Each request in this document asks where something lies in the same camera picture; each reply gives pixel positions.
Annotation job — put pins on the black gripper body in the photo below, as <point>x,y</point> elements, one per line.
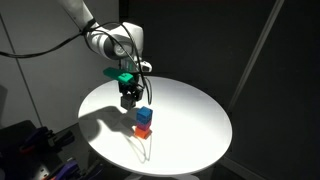
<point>129,89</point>

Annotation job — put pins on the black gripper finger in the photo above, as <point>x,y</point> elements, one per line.
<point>122,98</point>
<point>138,95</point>

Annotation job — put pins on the grey building block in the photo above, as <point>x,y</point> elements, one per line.
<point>129,102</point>

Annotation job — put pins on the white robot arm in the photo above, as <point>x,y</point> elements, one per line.
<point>123,44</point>

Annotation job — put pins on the blue building block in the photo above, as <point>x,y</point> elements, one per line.
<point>144,115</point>

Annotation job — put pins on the magenta building block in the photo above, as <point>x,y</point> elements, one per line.
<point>142,126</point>

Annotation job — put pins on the orange building block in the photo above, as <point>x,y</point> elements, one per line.
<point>142,133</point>

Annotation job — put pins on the round white table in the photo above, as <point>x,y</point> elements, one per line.
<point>190,131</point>

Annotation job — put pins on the purple clamp lower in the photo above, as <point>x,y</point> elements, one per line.
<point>63,171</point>

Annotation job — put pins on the purple clamp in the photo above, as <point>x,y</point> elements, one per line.
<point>63,171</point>
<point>38,137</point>

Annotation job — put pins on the purple clamp upper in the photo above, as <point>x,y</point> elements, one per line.
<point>38,137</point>

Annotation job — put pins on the perforated metal plate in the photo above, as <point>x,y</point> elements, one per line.
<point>41,174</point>

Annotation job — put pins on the grey diagonal pole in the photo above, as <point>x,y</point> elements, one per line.
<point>256,52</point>

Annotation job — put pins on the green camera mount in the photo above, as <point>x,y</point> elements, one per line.
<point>119,75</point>

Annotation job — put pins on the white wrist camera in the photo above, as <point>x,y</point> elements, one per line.
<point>145,66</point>

